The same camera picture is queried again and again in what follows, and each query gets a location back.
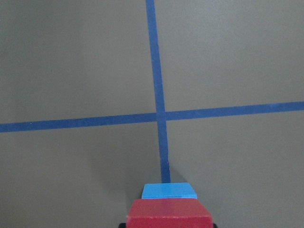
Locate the red cube block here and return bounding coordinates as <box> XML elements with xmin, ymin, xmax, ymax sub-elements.
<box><xmin>126</xmin><ymin>198</ymin><xmax>214</xmax><ymax>228</ymax></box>

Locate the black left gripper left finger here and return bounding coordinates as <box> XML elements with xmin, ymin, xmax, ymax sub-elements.
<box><xmin>118</xmin><ymin>223</ymin><xmax>126</xmax><ymax>228</ymax></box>

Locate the blue cube block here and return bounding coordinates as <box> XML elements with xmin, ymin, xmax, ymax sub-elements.
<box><xmin>141</xmin><ymin>182</ymin><xmax>198</xmax><ymax>199</ymax></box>

